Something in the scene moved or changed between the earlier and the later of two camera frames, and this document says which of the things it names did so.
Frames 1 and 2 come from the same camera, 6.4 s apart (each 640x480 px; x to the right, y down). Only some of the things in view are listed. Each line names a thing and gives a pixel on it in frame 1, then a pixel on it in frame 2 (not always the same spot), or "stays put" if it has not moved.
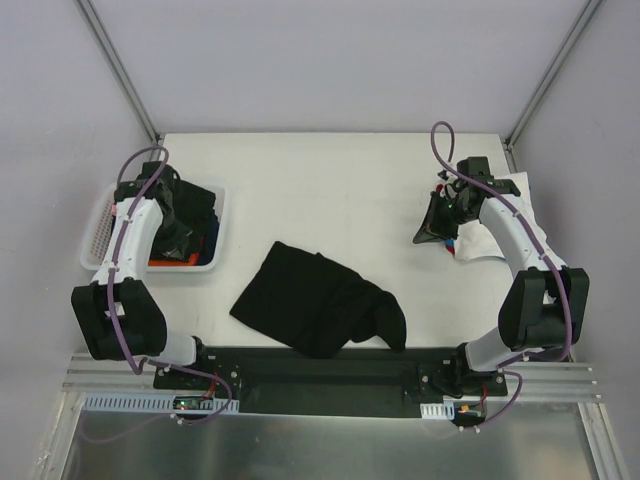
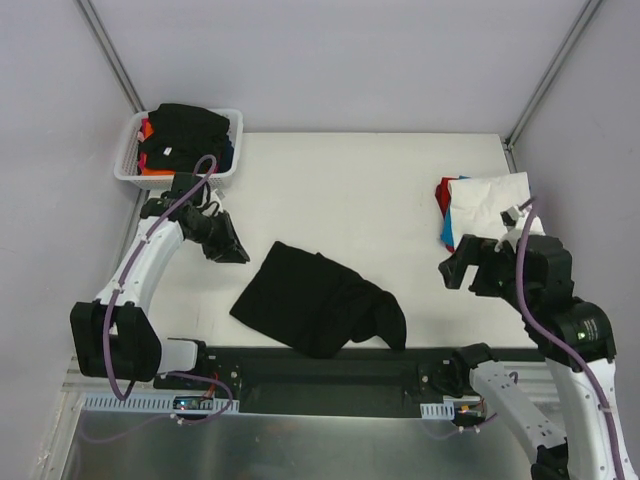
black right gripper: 439,215 to 483,267
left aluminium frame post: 89,13 stays put
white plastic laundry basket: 98,221 to 126,159
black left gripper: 167,220 to 220,235
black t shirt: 315,305 stays put
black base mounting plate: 274,382 stays put
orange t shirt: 193,260 to 148,132
